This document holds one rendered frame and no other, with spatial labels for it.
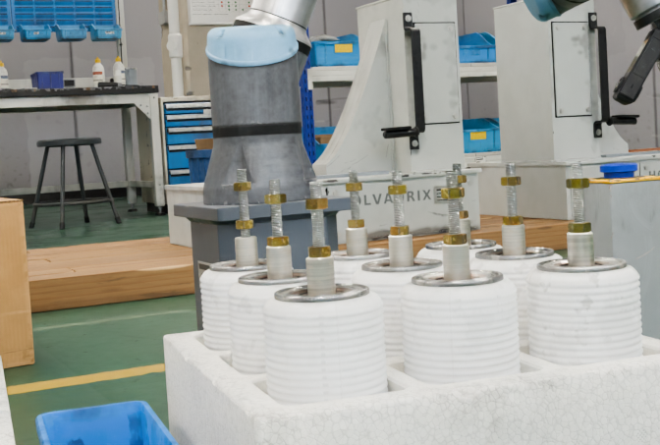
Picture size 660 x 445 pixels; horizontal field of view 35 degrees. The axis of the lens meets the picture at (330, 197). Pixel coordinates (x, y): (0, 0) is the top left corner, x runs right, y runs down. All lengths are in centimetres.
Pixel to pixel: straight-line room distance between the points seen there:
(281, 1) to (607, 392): 82
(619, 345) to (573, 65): 266
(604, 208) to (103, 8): 592
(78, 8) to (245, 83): 556
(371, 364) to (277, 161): 55
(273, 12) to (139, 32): 798
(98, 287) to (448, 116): 120
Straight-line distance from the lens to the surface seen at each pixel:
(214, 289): 103
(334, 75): 592
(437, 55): 323
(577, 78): 353
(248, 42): 133
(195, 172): 564
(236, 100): 133
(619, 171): 117
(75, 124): 926
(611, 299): 90
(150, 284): 273
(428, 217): 313
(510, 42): 365
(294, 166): 133
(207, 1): 728
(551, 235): 330
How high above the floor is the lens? 37
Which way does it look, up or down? 3 degrees down
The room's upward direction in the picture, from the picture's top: 3 degrees counter-clockwise
